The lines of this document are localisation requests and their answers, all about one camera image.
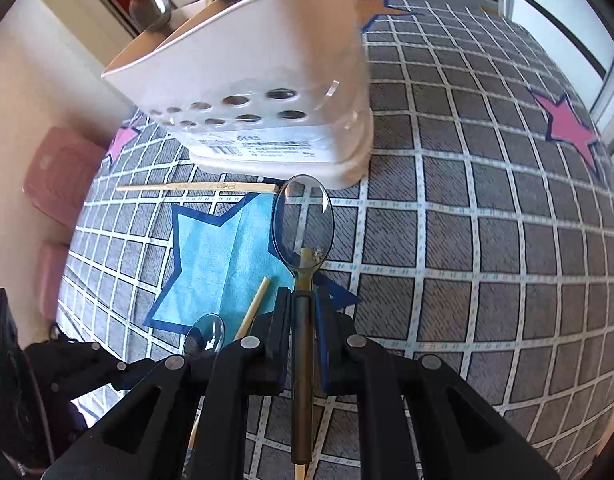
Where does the pink plastic stool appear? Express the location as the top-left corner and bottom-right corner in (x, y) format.
(22, 126), (110, 323)

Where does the white sliding door frame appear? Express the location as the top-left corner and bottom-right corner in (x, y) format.
(589, 52), (614, 133)

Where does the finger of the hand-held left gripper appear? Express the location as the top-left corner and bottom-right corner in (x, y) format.
(24, 337), (160, 406)

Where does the beige plastic utensil holder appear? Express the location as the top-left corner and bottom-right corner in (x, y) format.
(101, 0), (375, 191)

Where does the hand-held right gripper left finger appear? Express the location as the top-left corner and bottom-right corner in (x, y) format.
(41, 287), (294, 480)

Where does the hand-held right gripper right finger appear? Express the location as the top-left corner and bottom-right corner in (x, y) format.
(313, 287), (562, 480)

